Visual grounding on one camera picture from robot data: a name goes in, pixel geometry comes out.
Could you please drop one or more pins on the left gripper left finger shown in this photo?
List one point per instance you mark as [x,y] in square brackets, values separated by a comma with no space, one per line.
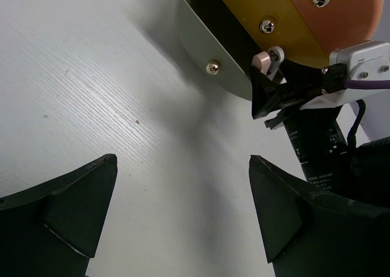
[54,228]

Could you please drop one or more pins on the cream cylindrical desk organizer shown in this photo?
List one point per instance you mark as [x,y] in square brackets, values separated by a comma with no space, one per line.
[222,36]

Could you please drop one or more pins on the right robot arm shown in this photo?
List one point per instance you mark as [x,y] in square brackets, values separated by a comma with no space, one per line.
[368,163]

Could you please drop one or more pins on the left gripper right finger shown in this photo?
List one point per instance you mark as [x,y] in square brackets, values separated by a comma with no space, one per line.
[308,231]

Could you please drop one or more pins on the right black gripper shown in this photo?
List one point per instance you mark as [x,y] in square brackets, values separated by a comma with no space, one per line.
[315,135]

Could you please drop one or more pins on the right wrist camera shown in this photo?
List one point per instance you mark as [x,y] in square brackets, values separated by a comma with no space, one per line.
[367,74]

